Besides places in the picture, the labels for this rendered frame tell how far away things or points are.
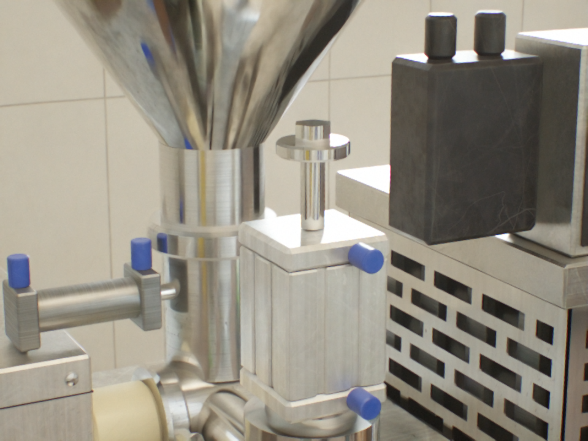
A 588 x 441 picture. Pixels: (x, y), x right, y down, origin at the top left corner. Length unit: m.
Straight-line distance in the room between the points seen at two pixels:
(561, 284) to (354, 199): 0.21
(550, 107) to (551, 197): 0.05
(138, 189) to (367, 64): 0.46
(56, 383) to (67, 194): 1.48
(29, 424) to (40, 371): 0.03
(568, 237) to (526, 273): 0.03
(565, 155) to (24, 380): 0.29
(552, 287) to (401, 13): 1.63
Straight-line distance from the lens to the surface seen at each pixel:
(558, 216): 0.68
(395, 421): 0.81
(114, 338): 2.17
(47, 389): 0.60
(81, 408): 0.61
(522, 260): 0.69
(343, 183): 0.85
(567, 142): 0.67
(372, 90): 2.27
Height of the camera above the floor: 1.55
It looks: 15 degrees down
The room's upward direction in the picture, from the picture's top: straight up
